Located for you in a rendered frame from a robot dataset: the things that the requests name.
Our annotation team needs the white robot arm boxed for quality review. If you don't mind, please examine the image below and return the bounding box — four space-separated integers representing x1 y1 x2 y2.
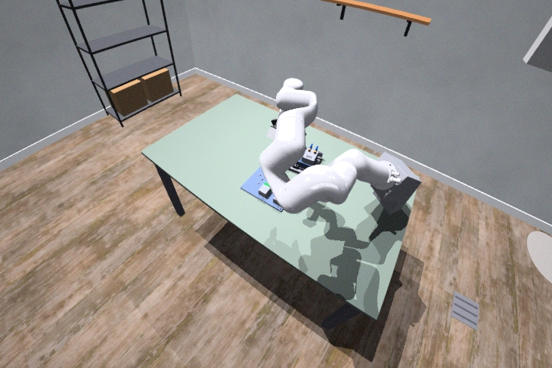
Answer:
259 79 402 214

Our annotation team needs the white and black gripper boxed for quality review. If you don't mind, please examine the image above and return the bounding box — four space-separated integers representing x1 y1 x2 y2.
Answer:
271 110 282 126

